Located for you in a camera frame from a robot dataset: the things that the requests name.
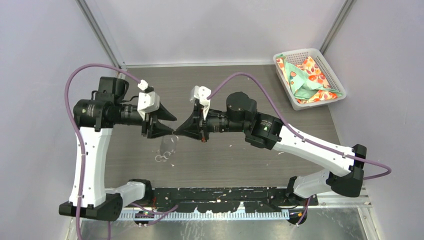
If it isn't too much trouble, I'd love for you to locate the white plastic basket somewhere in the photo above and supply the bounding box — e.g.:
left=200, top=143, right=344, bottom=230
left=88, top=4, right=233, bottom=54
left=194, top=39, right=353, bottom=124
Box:
left=273, top=48, right=347, bottom=111

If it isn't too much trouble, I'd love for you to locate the floral patterned cloth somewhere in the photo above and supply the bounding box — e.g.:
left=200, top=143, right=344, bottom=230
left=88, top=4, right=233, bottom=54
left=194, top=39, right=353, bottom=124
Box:
left=276, top=54, right=343, bottom=104

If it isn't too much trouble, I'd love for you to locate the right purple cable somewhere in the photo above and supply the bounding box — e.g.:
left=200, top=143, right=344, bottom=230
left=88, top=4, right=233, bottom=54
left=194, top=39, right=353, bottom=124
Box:
left=207, top=72, right=392, bottom=181

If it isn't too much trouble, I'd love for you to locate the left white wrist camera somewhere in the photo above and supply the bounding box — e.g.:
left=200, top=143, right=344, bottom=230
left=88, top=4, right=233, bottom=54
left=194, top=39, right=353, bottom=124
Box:
left=137, top=91, right=160, bottom=114

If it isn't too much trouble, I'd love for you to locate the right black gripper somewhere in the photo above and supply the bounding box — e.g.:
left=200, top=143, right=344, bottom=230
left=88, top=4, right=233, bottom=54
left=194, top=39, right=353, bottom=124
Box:
left=176, top=102, right=248, bottom=142

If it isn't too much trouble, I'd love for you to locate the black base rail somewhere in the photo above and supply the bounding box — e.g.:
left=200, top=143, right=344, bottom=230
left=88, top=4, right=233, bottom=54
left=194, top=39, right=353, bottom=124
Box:
left=141, top=186, right=307, bottom=213

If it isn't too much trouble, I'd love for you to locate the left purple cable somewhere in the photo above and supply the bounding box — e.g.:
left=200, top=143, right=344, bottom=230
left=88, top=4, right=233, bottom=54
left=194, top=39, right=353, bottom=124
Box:
left=64, top=63, right=149, bottom=240

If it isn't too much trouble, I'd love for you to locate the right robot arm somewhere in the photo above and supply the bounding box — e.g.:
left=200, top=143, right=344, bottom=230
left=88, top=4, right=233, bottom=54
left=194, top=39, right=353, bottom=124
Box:
left=175, top=92, right=366, bottom=205

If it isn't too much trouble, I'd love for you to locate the purple cable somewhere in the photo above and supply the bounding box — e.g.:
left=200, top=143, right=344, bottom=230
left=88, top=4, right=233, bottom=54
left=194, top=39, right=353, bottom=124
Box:
left=207, top=72, right=392, bottom=181
left=64, top=63, right=149, bottom=240

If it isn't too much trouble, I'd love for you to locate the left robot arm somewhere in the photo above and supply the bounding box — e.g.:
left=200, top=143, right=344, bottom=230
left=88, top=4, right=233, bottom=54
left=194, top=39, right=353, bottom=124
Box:
left=59, top=77, right=176, bottom=222

